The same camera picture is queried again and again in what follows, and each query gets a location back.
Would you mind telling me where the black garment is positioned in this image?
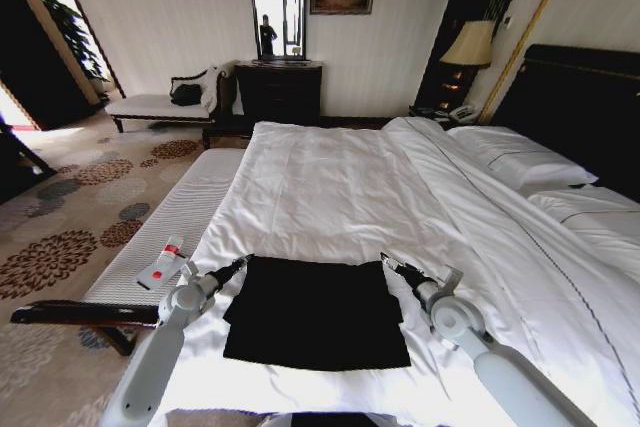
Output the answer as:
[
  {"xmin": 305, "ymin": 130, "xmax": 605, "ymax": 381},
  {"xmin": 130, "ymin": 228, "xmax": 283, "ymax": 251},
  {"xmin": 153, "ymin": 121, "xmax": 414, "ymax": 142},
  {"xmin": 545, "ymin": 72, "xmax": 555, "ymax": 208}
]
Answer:
[{"xmin": 222, "ymin": 254, "xmax": 413, "ymax": 373}]

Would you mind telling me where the white upholstered bed bench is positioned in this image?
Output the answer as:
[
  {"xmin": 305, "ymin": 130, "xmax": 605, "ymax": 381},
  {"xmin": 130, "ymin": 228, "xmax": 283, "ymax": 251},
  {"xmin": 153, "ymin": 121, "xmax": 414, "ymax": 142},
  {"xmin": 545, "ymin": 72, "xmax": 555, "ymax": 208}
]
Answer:
[{"xmin": 9, "ymin": 148, "xmax": 249, "ymax": 358}]

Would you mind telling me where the dark bed headboard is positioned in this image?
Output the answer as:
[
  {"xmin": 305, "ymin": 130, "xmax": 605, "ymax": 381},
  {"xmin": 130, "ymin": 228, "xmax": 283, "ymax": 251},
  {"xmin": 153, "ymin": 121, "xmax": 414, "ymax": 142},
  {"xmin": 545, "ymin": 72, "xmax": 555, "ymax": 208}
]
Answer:
[{"xmin": 490, "ymin": 43, "xmax": 640, "ymax": 204}]

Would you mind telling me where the white packet with red dot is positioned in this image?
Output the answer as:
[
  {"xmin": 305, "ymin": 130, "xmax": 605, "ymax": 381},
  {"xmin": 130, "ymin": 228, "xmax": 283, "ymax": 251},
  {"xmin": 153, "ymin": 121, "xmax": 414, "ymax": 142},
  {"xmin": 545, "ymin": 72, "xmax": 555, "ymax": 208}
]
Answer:
[{"xmin": 136, "ymin": 255, "xmax": 190, "ymax": 292}]

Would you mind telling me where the white duvet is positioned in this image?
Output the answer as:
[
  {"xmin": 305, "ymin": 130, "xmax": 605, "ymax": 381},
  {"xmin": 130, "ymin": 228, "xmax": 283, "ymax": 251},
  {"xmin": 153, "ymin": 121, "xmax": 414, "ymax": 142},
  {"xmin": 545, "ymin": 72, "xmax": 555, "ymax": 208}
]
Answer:
[{"xmin": 147, "ymin": 116, "xmax": 640, "ymax": 427}]

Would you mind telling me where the dark nightstand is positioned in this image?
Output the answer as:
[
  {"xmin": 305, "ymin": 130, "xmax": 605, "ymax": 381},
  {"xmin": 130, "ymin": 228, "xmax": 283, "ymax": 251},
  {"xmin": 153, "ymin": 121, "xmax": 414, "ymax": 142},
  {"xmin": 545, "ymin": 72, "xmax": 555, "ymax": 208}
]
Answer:
[{"xmin": 408, "ymin": 104, "xmax": 482, "ymax": 129}]

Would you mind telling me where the white pillow with dark piping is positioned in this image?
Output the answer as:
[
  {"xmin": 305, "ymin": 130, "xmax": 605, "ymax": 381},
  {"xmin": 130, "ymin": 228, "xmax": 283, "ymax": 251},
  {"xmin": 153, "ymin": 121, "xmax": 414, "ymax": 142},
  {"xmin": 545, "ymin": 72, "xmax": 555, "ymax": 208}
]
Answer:
[
  {"xmin": 446, "ymin": 125, "xmax": 600, "ymax": 199},
  {"xmin": 527, "ymin": 185, "xmax": 640, "ymax": 273}
]

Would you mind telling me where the white telephone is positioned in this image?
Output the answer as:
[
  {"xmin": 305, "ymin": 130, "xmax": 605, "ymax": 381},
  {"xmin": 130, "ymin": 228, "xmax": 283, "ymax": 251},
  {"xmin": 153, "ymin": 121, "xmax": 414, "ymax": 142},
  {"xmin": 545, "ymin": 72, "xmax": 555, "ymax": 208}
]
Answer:
[{"xmin": 448, "ymin": 103, "xmax": 477, "ymax": 122}]

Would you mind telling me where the dark wooden dresser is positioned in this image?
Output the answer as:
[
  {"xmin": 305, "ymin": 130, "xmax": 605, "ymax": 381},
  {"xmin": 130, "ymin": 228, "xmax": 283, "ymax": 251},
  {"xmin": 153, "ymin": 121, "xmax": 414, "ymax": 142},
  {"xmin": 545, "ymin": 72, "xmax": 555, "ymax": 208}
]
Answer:
[{"xmin": 233, "ymin": 59, "xmax": 325, "ymax": 129}]

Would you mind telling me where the black bag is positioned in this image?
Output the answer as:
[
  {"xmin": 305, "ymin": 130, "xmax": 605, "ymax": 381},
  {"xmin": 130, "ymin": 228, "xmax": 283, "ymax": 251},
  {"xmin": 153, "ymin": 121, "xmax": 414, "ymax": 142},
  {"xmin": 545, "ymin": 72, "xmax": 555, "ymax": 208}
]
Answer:
[{"xmin": 169, "ymin": 82, "xmax": 204, "ymax": 108}]

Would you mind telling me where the person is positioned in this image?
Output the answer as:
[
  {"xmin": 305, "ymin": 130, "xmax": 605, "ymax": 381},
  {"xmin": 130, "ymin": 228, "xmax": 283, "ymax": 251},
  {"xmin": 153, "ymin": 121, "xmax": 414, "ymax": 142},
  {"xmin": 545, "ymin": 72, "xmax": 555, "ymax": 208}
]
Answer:
[{"xmin": 258, "ymin": 13, "xmax": 279, "ymax": 57}]

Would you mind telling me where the table lamp with cream shade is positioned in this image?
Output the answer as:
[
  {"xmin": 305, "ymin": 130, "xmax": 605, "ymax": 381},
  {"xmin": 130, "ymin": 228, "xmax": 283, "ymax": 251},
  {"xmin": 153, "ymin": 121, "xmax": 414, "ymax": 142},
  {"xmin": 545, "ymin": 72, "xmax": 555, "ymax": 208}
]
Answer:
[{"xmin": 438, "ymin": 20, "xmax": 497, "ymax": 98}]

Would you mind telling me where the dark wooden furniture piece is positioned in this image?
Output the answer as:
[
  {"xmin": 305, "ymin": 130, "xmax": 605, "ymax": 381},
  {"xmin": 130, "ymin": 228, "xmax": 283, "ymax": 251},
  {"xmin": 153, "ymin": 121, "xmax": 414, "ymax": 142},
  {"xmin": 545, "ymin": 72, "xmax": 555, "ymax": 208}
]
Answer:
[{"xmin": 0, "ymin": 119, "xmax": 57, "ymax": 206}]

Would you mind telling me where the green potted plant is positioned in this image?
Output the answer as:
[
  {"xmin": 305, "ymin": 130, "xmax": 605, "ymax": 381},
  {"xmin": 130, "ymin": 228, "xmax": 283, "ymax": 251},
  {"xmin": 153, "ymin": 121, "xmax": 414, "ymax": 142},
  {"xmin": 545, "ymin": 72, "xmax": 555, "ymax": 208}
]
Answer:
[{"xmin": 31, "ymin": 0, "xmax": 110, "ymax": 84}]

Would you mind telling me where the white chaise with dark frame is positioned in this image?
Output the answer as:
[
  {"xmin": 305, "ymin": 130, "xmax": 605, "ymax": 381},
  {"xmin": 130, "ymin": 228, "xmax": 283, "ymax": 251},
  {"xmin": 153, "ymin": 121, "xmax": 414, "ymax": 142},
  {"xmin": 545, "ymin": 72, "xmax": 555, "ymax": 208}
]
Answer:
[{"xmin": 104, "ymin": 64, "xmax": 237, "ymax": 149}]

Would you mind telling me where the dark framed wall mirror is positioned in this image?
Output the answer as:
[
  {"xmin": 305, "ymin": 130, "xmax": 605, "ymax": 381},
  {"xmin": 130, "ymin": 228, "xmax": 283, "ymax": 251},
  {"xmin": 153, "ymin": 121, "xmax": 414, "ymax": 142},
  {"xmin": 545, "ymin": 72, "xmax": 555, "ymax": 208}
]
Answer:
[{"xmin": 243, "ymin": 0, "xmax": 310, "ymax": 62}]

